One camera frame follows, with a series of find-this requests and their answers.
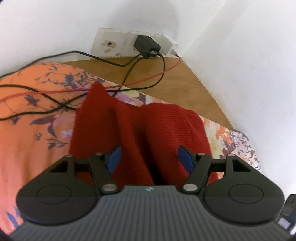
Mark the red knit cardigan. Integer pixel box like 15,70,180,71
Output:
69,82,211,187

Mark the floral bed sheet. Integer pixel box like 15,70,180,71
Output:
0,62,263,235

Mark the black power adapter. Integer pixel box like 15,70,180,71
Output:
134,35,161,59

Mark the wooden bed frame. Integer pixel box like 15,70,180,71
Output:
66,57,233,130

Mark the red cable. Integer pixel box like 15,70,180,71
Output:
0,53,182,103

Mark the white wall socket strip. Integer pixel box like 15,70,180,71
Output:
91,28,179,58

